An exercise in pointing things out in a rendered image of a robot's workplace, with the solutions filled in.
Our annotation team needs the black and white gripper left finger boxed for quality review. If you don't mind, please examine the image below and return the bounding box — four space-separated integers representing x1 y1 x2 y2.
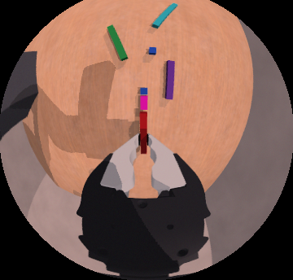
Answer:
77 133 141 217

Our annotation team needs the turquoise rod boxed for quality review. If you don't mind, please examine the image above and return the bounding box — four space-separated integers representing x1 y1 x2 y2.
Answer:
152 3 177 28

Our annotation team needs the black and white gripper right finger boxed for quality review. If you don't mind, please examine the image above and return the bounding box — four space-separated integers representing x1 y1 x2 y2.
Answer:
146 133 211 219

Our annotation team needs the purple rod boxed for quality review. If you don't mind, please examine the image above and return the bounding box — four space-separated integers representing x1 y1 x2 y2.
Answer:
165 60 175 100

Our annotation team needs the red rod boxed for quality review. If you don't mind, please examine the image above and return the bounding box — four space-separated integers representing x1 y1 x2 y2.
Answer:
140 112 147 154

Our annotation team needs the small magenta block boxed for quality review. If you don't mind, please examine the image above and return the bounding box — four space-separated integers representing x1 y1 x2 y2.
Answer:
141 95 147 110

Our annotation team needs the green rod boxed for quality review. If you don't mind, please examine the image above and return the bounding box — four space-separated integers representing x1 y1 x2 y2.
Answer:
107 25 128 61

